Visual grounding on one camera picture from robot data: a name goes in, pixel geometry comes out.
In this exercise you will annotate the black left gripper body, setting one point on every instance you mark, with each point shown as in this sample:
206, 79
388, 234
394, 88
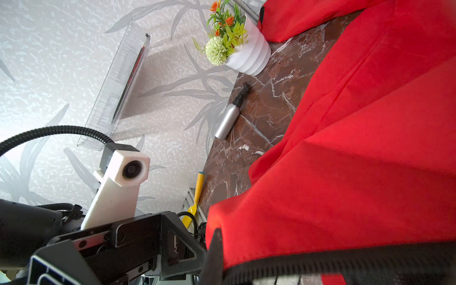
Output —
119, 252

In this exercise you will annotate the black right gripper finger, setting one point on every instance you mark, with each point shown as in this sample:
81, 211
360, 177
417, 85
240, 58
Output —
411, 264

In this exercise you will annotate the red jacket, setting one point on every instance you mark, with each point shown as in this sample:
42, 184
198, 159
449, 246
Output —
369, 158

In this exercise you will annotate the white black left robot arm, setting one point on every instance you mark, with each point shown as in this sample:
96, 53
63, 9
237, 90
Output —
25, 229

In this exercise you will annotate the silver spray bottle black nozzle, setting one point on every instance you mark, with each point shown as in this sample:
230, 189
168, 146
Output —
232, 113

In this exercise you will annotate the white ribbed flower pot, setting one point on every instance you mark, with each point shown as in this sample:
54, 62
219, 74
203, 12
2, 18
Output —
251, 57

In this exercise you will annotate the artificial green flower plant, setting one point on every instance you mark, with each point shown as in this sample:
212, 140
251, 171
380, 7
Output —
227, 32

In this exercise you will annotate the yellow handled tool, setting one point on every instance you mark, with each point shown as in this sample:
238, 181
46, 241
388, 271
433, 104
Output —
191, 204

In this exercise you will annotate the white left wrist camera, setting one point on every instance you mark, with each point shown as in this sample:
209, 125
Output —
123, 168

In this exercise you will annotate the clear acrylic wall shelf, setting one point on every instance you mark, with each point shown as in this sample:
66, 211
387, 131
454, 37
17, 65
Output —
120, 80

